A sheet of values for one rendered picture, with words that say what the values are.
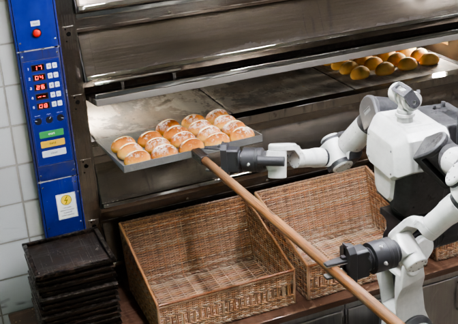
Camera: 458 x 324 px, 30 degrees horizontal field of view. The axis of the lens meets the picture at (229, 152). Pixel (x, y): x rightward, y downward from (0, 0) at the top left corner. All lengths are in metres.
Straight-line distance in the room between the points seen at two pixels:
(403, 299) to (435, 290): 0.63
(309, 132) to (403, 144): 1.05
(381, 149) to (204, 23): 0.95
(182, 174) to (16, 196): 0.66
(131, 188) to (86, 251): 0.38
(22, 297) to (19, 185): 0.47
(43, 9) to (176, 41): 0.53
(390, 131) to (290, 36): 0.88
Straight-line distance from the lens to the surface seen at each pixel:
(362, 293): 2.22
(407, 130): 2.70
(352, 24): 3.60
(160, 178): 3.44
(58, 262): 3.12
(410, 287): 2.98
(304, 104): 3.61
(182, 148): 3.13
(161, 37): 3.28
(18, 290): 3.49
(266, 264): 3.50
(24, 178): 3.30
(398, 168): 2.70
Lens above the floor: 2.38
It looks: 22 degrees down
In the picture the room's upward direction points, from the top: 4 degrees counter-clockwise
